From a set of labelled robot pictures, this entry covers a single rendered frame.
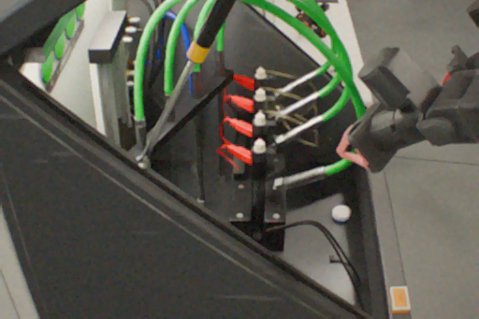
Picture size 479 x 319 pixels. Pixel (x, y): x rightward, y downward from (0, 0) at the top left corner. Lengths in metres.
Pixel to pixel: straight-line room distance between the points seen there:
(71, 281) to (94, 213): 0.14
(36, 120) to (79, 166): 0.07
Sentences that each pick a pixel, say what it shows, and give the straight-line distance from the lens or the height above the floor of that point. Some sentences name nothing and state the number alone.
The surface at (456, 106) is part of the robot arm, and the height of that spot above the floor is 1.40.
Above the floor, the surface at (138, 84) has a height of 1.23.
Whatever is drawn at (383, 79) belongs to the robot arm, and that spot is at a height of 1.38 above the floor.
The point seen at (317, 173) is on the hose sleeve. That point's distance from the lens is 0.99.
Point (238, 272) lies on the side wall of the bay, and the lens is 0.82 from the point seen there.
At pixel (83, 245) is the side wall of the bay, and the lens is 0.82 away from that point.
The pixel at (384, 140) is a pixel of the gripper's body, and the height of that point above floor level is 1.28.
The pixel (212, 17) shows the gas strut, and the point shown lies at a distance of 0.63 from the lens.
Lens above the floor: 1.78
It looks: 36 degrees down
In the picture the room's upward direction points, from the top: straight up
